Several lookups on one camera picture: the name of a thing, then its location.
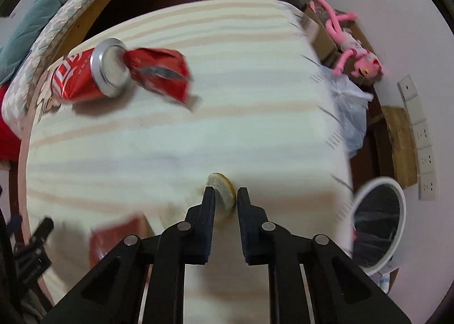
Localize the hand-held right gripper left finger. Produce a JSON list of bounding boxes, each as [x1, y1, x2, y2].
[[43, 186, 217, 324]]

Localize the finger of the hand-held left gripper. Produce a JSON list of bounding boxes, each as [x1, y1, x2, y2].
[[30, 217, 54, 244], [7, 214, 24, 236]]

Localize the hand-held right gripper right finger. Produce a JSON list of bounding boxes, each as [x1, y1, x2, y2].
[[237, 187, 412, 324]]

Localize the orange peel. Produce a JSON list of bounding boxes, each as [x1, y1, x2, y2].
[[207, 172, 236, 210]]

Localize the white round trash bin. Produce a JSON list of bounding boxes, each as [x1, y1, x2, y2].
[[349, 177, 407, 273]]

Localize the dark red sachet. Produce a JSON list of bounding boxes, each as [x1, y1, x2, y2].
[[89, 218, 150, 269]]

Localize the striped printed tablecloth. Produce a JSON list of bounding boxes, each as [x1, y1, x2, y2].
[[21, 0, 355, 324]]

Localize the red blanket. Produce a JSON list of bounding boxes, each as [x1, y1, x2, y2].
[[0, 84, 25, 161]]

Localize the white plastic bag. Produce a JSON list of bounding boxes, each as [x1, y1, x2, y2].
[[319, 68, 373, 159]]

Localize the red soda can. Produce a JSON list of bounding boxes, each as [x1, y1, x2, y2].
[[51, 38, 132, 103]]

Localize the crumpled red wrapper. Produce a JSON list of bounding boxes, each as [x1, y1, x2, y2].
[[122, 48, 201, 112]]

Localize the pink plush toy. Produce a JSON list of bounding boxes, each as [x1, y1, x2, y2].
[[310, 0, 385, 80]]

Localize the cardboard box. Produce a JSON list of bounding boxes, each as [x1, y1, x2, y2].
[[291, 0, 377, 87]]

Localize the white wall sockets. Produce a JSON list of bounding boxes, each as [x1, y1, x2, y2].
[[397, 74, 438, 200]]

